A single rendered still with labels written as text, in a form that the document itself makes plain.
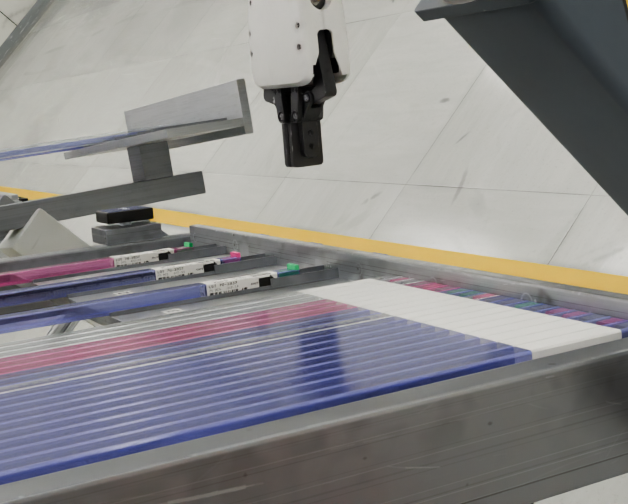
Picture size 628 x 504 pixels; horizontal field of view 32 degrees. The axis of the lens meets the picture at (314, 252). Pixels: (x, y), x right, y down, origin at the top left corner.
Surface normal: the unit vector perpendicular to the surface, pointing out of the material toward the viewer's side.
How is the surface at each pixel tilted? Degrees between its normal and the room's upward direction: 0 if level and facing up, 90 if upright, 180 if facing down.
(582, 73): 90
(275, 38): 47
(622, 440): 90
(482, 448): 90
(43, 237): 90
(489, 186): 0
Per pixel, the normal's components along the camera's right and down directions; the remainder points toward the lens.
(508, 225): -0.69, -0.58
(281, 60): -0.81, 0.26
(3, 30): 0.48, 0.08
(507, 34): -0.55, 0.80
